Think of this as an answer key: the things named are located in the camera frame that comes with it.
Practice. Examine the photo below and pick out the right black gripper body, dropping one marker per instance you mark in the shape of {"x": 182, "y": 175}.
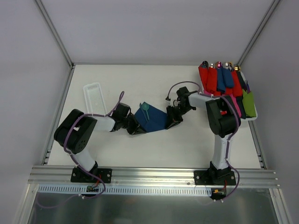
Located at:
{"x": 174, "y": 114}

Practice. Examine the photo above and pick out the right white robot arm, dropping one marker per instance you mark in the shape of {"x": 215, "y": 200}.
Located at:
{"x": 223, "y": 119}

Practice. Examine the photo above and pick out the aluminium mounting rail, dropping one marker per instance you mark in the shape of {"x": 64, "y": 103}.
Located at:
{"x": 156, "y": 177}

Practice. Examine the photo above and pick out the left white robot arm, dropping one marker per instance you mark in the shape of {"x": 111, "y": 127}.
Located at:
{"x": 75, "y": 131}

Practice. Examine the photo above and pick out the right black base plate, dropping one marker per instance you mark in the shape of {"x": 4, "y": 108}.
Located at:
{"x": 204, "y": 177}

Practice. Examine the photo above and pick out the white slotted cable duct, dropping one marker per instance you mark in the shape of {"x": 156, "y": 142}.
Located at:
{"x": 125, "y": 190}

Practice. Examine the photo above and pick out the dark blue paper napkin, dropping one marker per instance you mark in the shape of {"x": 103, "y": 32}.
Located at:
{"x": 157, "y": 119}

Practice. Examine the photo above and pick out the teal plastic spoon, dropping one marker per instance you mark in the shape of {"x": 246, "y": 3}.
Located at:
{"x": 145, "y": 107}

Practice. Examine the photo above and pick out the small white plastic basket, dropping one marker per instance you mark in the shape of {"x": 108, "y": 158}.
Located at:
{"x": 94, "y": 99}

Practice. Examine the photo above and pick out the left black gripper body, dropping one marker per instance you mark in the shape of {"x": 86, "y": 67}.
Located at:
{"x": 133, "y": 124}

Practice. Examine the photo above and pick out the pink napkin roll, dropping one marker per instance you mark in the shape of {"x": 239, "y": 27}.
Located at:
{"x": 236, "y": 105}

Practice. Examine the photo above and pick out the green napkin roll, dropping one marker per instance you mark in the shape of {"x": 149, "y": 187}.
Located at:
{"x": 248, "y": 103}

